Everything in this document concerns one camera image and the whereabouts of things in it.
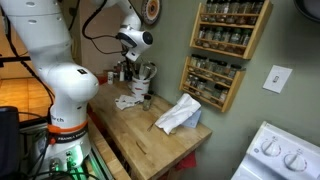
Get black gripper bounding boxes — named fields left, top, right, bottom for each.
left=125, top=59, right=138, bottom=74

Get white utensil crock red fish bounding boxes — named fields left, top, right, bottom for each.
left=130, top=75, right=152, bottom=99

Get steel grinder with white base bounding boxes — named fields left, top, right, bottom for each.
left=118, top=63, right=126, bottom=83

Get metal tongs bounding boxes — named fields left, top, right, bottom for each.
left=143, top=62, right=158, bottom=81

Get white shaker with black spade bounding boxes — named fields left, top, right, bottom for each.
left=107, top=71, right=115, bottom=86

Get red silicone trivet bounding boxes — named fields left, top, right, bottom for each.
left=96, top=75, right=109, bottom=86

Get small white towel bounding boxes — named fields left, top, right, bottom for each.
left=114, top=94, right=142, bottom=111

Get small glass jar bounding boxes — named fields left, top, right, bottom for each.
left=142, top=94, right=153, bottom=112

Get wooden spice rack small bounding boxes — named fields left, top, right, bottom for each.
left=178, top=54, right=247, bottom=113

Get pale blue paper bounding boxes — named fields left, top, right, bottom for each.
left=181, top=109, right=203, bottom=130

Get wooden spice rack large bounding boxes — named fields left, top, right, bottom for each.
left=189, top=0, right=274, bottom=60

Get red cloth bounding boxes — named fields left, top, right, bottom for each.
left=175, top=151, right=198, bottom=172

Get black monitor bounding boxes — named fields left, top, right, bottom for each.
left=0, top=105, right=21, bottom=178

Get white stove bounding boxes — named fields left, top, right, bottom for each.
left=231, top=120, right=320, bottom=180

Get hanging dark pan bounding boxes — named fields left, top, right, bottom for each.
left=293, top=0, right=320, bottom=24

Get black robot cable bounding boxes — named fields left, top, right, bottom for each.
left=81, top=0, right=129, bottom=56

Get round decorative wall plate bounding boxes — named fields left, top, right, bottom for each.
left=140, top=0, right=163, bottom=26

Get black camera stand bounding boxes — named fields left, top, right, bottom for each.
left=0, top=54, right=33, bottom=68

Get white light switch plate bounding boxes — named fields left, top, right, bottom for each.
left=262, top=64, right=294, bottom=94

